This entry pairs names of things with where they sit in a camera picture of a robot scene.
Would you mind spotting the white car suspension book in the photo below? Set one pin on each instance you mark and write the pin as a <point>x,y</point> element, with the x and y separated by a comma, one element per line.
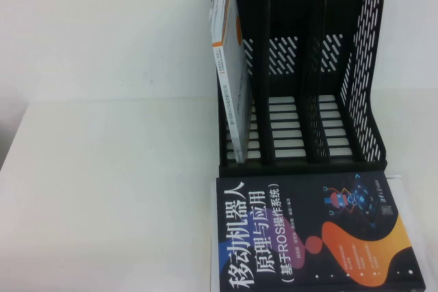
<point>410,203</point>

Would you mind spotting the dark mobile robot book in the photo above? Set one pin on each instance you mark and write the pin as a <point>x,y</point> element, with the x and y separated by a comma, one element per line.
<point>308,237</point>

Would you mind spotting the black plastic book stand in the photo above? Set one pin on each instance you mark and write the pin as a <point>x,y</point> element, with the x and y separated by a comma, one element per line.
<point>308,25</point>

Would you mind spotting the white book with orange spine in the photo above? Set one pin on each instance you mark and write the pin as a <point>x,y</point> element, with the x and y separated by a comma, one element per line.
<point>232,66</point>

